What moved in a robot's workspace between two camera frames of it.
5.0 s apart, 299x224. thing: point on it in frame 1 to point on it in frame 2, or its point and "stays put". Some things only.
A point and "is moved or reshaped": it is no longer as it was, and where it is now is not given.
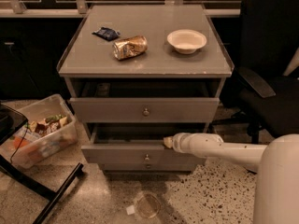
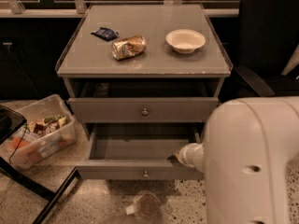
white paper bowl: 186,41 stays put
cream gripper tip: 179,143 to 186,156
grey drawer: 145,151 is moved or reshaped
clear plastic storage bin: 49,129 stays put
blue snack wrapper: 106,34 stays put
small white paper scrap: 130,210 stays put
